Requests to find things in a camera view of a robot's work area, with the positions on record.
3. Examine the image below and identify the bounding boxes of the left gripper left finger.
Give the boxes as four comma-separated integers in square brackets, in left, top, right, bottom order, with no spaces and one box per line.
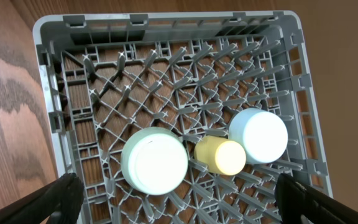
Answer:
[0,173,85,224]

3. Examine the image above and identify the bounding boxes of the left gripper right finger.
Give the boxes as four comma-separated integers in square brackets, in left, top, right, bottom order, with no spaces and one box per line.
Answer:
[275,174,358,224]

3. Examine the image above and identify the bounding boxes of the light blue bowl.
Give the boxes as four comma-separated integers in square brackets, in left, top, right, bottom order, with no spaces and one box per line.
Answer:
[228,108,288,165]

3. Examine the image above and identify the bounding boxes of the yellow plastic cup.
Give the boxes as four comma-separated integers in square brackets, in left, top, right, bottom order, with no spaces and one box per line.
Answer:
[194,136,246,175]

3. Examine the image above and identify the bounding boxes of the green bowl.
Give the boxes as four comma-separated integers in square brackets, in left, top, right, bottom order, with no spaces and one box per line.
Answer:
[121,127,188,195]

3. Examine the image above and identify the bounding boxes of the grey plastic dishwasher rack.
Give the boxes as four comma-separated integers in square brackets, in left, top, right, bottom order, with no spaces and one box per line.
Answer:
[33,11,333,223]

